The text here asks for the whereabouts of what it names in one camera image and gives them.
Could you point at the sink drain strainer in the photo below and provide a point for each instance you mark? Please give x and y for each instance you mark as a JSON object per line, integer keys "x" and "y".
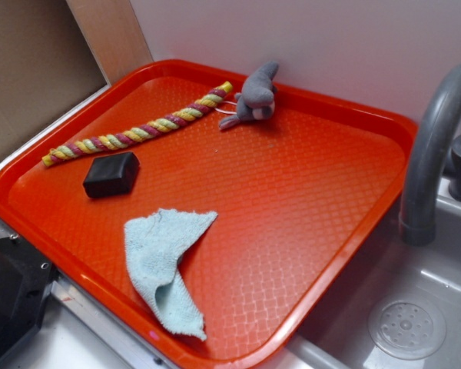
{"x": 406, "y": 326}

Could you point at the grey plastic sink basin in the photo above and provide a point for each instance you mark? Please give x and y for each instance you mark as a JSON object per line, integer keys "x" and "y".
{"x": 335, "y": 333}

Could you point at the grey plush walrus toy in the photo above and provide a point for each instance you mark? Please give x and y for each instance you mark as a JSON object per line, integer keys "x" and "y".
{"x": 256, "y": 100}

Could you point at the brown cardboard panel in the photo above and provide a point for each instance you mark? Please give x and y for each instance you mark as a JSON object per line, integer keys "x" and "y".
{"x": 55, "y": 54}

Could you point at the orange plastic tray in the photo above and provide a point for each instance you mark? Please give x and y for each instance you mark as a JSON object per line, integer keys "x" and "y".
{"x": 295, "y": 197}

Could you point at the grey sink faucet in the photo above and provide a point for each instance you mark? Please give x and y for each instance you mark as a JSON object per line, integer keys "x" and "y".
{"x": 440, "y": 125}

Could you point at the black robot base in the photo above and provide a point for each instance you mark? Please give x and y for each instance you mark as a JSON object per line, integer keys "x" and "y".
{"x": 26, "y": 276}

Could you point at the black rectangular block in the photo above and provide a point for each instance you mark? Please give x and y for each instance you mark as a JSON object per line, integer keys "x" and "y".
{"x": 111, "y": 175}

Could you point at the light blue cloth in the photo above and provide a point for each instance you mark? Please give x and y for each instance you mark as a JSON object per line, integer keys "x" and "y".
{"x": 154, "y": 247}

